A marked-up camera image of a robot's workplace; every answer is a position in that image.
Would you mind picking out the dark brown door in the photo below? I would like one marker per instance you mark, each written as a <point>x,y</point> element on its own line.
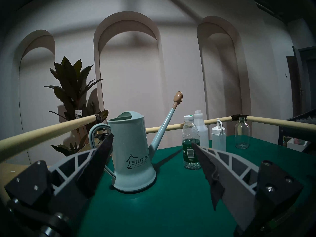
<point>293,86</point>

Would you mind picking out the light wooden table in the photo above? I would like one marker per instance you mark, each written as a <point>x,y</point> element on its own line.
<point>12,172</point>

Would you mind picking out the white plant tag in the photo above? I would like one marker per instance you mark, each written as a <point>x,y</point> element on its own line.
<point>78,114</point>

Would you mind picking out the white box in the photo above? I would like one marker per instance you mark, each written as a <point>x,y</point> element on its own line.
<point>296,144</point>

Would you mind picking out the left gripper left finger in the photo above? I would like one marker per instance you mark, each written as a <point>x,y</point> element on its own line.
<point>81,169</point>

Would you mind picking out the green shelf cart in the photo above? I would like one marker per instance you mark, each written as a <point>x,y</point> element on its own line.
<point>177,204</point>

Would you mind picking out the light blue watering can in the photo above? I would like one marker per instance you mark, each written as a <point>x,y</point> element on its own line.
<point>130,150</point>

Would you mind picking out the clear glass bottle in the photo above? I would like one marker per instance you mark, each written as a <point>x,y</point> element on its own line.
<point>242,135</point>

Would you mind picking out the dark green potted plant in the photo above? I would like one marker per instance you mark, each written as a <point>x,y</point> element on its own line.
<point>69,76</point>

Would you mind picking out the white pump bottle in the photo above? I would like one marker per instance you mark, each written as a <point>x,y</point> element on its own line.
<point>219,140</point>

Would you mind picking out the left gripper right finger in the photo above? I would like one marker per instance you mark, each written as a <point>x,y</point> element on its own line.
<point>229,174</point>

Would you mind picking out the white opaque plastic bottle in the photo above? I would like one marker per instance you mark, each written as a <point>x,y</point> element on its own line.
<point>202,130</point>

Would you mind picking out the green label water bottle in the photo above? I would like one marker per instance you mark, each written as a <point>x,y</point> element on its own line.
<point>190,137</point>

